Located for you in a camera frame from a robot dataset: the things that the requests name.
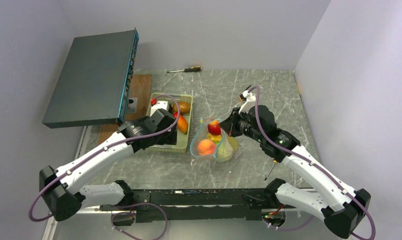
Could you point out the dark grey flat panel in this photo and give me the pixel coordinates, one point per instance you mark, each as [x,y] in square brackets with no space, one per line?
[94,83]

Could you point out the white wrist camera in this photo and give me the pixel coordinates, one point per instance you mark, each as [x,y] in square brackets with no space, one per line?
[250,102]
[158,104]

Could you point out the yellow pepper slice toy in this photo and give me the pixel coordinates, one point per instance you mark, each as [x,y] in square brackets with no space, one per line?
[234,143]

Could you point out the peach toy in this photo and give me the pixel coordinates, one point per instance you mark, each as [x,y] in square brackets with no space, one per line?
[206,147]

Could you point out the yellow lemon toy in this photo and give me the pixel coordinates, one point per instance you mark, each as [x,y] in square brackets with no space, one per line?
[214,138]

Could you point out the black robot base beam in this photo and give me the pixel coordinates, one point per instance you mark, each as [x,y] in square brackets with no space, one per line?
[251,204]

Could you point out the red apple toy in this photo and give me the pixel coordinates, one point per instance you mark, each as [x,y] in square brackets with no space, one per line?
[214,128]

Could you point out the yellow black screwdriver far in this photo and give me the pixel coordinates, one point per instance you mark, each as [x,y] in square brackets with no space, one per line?
[192,69]

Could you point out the red orange mango toy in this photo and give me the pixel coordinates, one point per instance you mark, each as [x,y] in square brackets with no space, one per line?
[182,124]

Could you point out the clear zip top bag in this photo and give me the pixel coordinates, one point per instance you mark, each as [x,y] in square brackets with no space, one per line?
[202,134]

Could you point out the small metal bracket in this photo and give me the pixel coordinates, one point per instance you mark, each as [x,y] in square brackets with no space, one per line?
[132,105]

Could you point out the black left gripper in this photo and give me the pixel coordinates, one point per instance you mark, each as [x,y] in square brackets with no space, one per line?
[169,137]

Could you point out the green plastic food bin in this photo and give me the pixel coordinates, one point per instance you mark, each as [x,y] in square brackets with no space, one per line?
[182,139]

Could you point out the aluminium frame rail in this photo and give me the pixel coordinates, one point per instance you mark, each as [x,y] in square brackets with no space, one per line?
[130,206]

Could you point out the brown wooden board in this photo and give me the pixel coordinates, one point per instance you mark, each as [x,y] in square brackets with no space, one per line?
[140,88]

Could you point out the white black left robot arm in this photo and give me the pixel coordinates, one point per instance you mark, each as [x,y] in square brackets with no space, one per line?
[65,190]

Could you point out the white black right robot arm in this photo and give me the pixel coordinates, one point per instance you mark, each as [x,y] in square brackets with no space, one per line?
[338,205]

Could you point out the yellow black screwdriver near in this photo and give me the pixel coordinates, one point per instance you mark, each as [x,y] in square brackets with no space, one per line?
[266,176]

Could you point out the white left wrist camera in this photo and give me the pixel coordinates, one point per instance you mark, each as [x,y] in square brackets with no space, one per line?
[158,104]

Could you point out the yellow black screwdriver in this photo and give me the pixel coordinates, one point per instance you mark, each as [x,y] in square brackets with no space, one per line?
[192,69]
[266,176]

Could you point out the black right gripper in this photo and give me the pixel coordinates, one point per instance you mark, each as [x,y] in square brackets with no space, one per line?
[230,124]

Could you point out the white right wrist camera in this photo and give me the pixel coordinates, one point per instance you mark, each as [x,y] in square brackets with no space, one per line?
[250,102]

